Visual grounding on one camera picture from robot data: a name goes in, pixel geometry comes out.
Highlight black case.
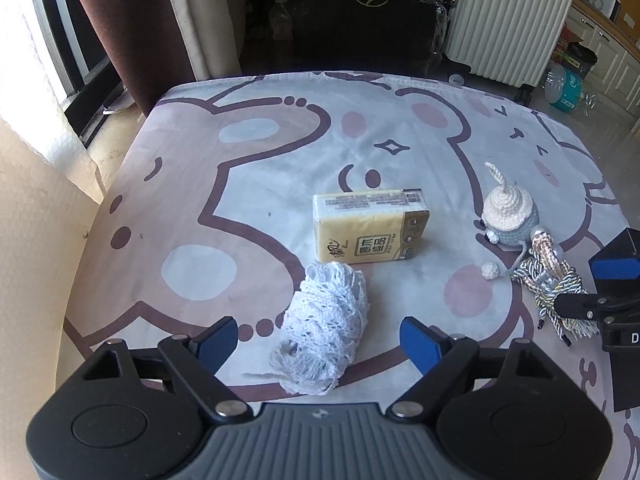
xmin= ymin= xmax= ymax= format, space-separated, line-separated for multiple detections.
xmin=290 ymin=0 xmax=446 ymax=73

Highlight beige curtain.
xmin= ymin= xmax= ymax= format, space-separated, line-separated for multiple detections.
xmin=155 ymin=0 xmax=246 ymax=81

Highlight black trash bin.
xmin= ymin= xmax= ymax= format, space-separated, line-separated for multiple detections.
xmin=562 ymin=42 xmax=598 ymax=78

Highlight black cardboard box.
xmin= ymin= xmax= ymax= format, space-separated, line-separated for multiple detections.
xmin=607 ymin=227 xmax=640 ymax=411

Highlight brown curtain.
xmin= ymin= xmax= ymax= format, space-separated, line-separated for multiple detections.
xmin=65 ymin=0 xmax=168 ymax=116

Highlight cream kitchen cabinets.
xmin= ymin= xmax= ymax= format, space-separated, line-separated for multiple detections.
xmin=567 ymin=0 xmax=640 ymax=111

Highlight dark window frame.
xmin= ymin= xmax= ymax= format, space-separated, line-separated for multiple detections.
xmin=25 ymin=0 xmax=136 ymax=148

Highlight clear plastic wrap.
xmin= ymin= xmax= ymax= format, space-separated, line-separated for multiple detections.
xmin=425 ymin=0 xmax=451 ymax=68

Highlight white ribbed suitcase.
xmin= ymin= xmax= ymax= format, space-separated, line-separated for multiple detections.
xmin=440 ymin=0 xmax=576 ymax=106

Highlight grey crochet doll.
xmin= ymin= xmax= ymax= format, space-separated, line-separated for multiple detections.
xmin=475 ymin=161 xmax=541 ymax=281

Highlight bear print bedsheet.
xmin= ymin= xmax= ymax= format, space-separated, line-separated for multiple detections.
xmin=65 ymin=70 xmax=640 ymax=480

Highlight red cardboard box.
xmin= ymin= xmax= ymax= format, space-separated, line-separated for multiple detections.
xmin=552 ymin=25 xmax=573 ymax=66

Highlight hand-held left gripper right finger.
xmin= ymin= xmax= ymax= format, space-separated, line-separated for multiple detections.
xmin=390 ymin=316 xmax=568 ymax=418

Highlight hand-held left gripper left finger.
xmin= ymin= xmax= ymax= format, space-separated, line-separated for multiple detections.
xmin=70 ymin=316 xmax=253 ymax=421

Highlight yellow tissue pack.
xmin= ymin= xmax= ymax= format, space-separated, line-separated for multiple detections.
xmin=312 ymin=188 xmax=432 ymax=265

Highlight clear plastic bottle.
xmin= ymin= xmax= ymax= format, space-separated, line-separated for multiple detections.
xmin=269 ymin=0 xmax=293 ymax=43

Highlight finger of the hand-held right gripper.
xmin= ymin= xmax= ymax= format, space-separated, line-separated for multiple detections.
xmin=589 ymin=257 xmax=640 ymax=293
xmin=555 ymin=293 xmax=640 ymax=322

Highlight white lace cloth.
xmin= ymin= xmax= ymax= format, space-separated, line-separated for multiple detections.
xmin=243 ymin=261 xmax=369 ymax=395

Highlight silver braided cable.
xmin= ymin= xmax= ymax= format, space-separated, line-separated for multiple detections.
xmin=510 ymin=230 xmax=601 ymax=346

